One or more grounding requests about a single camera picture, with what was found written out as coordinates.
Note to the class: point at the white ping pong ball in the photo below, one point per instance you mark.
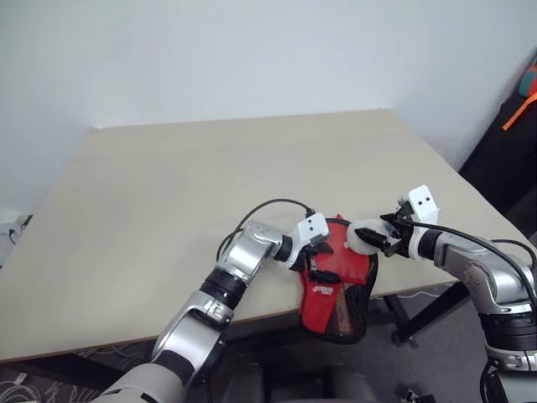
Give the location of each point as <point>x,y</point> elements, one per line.
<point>364,223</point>

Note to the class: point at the black table frame leg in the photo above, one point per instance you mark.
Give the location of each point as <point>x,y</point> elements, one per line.
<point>403,323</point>

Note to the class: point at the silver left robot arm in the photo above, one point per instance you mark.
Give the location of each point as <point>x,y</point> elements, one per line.
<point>251,252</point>

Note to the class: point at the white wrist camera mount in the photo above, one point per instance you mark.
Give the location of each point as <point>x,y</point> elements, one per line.
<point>312,226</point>
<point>423,203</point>

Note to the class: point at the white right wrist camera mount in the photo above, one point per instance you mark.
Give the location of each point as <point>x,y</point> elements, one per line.
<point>423,203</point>

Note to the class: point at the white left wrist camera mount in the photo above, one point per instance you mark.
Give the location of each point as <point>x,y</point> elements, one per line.
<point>312,226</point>

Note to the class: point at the teal rounded object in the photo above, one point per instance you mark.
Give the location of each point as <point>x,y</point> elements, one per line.
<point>528,82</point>

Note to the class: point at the black red paddle case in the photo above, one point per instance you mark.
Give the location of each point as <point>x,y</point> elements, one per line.
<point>319,312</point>

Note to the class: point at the black bulky background object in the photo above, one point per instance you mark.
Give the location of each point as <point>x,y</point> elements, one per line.
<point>503,180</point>

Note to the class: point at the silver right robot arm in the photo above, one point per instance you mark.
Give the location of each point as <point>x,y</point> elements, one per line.
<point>482,273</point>

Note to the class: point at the dark grey rounded shape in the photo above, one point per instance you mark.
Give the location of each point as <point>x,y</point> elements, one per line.
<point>243,384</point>
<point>352,384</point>

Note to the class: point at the white power adapter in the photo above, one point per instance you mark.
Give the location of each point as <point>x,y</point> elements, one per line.
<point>10,228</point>

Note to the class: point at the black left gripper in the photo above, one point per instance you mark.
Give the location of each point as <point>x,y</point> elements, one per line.
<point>304,260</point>

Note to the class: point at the red table tennis paddle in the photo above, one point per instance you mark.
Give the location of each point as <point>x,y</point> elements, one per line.
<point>344,256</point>

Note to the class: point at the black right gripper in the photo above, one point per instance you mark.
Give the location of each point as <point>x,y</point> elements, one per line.
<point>398,245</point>

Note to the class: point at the small black floor device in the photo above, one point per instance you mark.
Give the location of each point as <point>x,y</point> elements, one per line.
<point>413,395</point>

